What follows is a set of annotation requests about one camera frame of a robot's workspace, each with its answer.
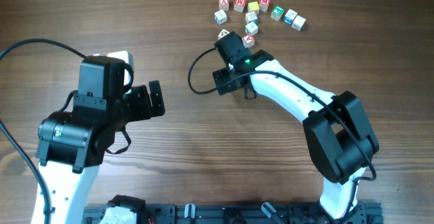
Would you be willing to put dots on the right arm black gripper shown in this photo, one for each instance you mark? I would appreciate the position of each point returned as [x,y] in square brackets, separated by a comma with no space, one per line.
[222,77]

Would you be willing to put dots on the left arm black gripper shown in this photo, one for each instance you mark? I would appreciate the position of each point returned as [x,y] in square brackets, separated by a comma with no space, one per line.
[143,111]

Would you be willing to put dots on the white block teal side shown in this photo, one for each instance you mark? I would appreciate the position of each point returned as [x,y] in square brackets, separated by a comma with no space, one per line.
[251,28]

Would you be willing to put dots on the red m block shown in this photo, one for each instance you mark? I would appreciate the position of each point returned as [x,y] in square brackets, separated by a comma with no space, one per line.
[239,5]
[264,5]

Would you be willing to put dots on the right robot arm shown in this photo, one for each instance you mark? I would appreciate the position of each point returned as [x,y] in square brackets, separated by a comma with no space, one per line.
[340,138]

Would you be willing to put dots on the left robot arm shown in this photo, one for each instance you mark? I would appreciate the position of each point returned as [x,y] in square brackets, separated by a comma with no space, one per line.
[72,144]

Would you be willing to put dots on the red A block front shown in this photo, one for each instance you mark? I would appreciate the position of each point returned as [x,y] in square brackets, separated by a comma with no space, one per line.
[248,40]

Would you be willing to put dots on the red a block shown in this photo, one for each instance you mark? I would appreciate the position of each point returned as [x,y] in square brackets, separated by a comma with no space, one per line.
[248,40]
[223,5]

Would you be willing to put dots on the soccer ball picture block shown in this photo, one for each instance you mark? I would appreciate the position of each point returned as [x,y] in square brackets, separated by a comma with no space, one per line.
[223,33]

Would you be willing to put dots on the white block blue side centre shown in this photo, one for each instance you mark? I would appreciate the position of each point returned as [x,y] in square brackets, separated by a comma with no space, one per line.
[251,17]

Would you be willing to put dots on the blue side block left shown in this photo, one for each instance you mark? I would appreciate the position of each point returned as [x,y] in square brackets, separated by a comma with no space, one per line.
[220,16]

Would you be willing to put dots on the yellow top block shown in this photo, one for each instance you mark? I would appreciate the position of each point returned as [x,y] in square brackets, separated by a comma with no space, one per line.
[254,7]

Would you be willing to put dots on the red A block far left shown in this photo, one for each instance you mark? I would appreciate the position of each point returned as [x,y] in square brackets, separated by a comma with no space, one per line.
[223,5]

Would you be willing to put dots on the green top block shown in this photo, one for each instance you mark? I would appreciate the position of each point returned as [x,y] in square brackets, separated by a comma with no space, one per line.
[277,13]

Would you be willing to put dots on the blue side block right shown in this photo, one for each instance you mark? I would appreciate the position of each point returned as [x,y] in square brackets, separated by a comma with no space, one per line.
[290,16]

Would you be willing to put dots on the plain white block far right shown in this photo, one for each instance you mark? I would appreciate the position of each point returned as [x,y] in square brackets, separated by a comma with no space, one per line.
[298,23]

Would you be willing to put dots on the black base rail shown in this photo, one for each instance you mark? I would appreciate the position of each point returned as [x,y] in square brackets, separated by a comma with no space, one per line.
[305,212]

